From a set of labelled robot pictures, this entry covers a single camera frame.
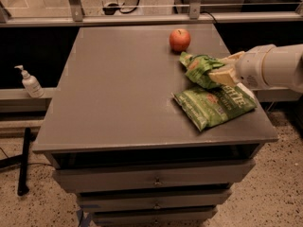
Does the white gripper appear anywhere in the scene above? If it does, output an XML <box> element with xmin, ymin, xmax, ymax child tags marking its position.
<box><xmin>208</xmin><ymin>44</ymin><xmax>275</xmax><ymax>90</ymax></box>

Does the grey drawer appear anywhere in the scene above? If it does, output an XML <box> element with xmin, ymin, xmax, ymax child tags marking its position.
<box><xmin>77</xmin><ymin>188</ymin><xmax>231</xmax><ymax>212</ymax></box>
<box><xmin>93</xmin><ymin>206</ymin><xmax>217</xmax><ymax>227</ymax></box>
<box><xmin>53</xmin><ymin>159</ymin><xmax>255</xmax><ymax>193</ymax></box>

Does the green rice chip bag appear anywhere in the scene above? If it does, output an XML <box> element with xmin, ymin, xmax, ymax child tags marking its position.
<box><xmin>179</xmin><ymin>52</ymin><xmax>223</xmax><ymax>89</ymax></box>

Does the middle grey drawer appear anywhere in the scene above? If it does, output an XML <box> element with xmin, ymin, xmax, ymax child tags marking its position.
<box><xmin>77</xmin><ymin>188</ymin><xmax>231</xmax><ymax>212</ymax></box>

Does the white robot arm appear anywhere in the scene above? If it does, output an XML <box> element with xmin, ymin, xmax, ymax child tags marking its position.
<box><xmin>207</xmin><ymin>44</ymin><xmax>303</xmax><ymax>93</ymax></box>

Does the grey drawer cabinet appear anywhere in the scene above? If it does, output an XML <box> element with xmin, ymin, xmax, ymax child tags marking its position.
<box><xmin>32</xmin><ymin>24</ymin><xmax>280</xmax><ymax>227</ymax></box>

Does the bottom grey drawer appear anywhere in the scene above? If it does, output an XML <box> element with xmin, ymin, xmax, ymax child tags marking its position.
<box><xmin>93</xmin><ymin>206</ymin><xmax>217</xmax><ymax>227</ymax></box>

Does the black stand leg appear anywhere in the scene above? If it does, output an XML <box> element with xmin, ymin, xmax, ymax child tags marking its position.
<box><xmin>0</xmin><ymin>128</ymin><xmax>31</xmax><ymax>197</ymax></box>

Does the red apple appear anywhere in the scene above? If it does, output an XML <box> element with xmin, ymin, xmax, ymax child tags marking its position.
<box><xmin>169</xmin><ymin>28</ymin><xmax>191</xmax><ymax>52</ymax></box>

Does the black floor fixture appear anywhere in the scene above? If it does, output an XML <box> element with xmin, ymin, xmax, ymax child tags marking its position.
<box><xmin>102</xmin><ymin>1</ymin><xmax>122</xmax><ymax>15</ymax></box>

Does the green Kettle chip bag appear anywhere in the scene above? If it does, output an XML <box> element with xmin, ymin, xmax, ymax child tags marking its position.
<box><xmin>173</xmin><ymin>84</ymin><xmax>257</xmax><ymax>131</ymax></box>

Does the metal railing frame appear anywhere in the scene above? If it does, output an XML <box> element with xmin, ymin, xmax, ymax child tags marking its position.
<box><xmin>0</xmin><ymin>0</ymin><xmax>303</xmax><ymax>27</ymax></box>

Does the top grey drawer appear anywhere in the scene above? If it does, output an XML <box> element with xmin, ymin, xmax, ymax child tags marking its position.
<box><xmin>53</xmin><ymin>159</ymin><xmax>255</xmax><ymax>193</ymax></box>

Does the white pump dispenser bottle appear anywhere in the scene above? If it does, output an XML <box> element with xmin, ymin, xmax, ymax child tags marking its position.
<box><xmin>16</xmin><ymin>65</ymin><xmax>45</xmax><ymax>98</ymax></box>

